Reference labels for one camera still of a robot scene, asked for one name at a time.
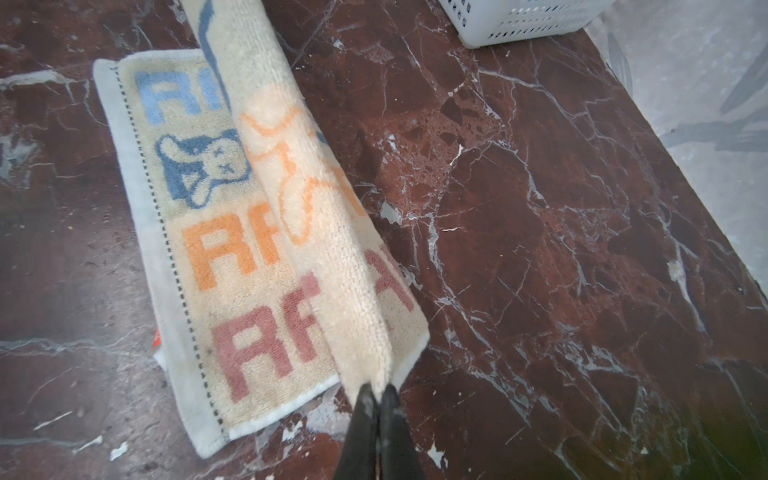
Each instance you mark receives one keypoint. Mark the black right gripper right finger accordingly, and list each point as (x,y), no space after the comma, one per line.
(398,456)

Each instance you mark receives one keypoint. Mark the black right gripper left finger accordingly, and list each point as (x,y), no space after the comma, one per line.
(358,458)

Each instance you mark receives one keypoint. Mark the beige towel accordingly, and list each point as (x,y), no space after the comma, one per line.
(269,282)

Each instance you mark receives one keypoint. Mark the white plastic perforated basket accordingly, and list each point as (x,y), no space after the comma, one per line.
(481,23)

